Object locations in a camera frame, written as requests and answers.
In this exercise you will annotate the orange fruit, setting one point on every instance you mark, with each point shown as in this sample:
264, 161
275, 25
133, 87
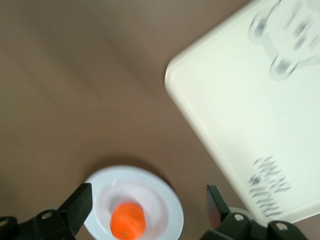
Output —
127, 220

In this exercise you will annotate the white round plate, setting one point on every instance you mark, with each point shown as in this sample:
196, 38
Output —
160, 200

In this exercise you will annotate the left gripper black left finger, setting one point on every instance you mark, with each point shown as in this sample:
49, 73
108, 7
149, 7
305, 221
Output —
75, 210

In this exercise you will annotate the cream tray with bear print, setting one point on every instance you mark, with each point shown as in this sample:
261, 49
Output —
237, 112

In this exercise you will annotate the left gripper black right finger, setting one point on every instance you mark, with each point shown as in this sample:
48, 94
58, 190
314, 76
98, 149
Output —
220, 217

